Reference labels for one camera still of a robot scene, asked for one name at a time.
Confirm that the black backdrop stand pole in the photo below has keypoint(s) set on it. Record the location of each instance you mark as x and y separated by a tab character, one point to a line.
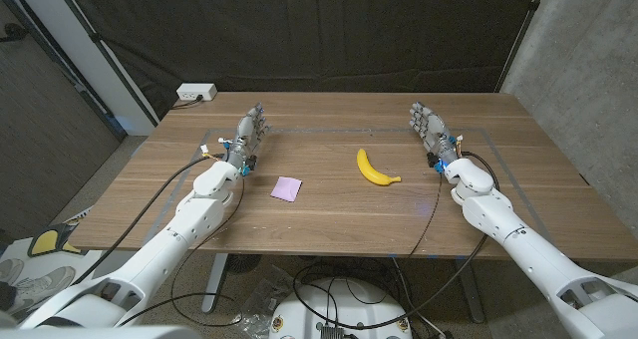
521	35

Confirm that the grey sneaker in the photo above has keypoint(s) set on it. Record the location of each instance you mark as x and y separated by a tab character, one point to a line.
10	270
42	286

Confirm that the white pillar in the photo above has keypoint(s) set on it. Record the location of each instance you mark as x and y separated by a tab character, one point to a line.
80	45

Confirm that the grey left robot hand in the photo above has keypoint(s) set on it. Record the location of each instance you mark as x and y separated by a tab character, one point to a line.
246	132

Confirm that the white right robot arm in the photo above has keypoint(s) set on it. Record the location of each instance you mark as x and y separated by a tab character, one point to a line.
498	214

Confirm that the grey tape outline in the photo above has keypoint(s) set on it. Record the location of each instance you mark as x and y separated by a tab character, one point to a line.
349	129

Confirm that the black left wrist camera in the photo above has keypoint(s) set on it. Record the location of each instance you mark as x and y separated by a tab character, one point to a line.
251	162

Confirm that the yellow toy banana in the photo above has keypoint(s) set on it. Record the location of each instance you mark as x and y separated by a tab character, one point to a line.
370	173

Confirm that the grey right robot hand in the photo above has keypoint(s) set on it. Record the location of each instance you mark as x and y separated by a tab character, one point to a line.
434	132

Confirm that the clear plastic bag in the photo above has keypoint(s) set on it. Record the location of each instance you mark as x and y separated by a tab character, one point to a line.
261	304

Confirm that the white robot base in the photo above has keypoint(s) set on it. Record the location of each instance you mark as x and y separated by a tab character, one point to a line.
344	309

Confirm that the purple sticky note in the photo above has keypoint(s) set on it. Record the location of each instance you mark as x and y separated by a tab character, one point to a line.
286	189

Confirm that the grey table leg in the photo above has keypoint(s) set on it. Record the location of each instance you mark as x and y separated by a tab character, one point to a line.
471	289

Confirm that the black backdrop curtain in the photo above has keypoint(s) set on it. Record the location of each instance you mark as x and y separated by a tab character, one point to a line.
319	30

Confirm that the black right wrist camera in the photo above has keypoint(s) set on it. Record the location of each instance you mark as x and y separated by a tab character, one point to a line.
432	159

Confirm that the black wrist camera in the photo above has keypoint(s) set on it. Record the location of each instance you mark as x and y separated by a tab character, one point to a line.
432	159
251	162

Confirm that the white table leg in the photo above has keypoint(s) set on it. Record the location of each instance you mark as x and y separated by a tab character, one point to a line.
215	279

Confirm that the white power strip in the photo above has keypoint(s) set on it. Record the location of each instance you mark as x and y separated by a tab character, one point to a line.
197	92

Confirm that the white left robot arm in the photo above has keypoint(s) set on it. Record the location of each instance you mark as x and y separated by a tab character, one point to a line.
197	217

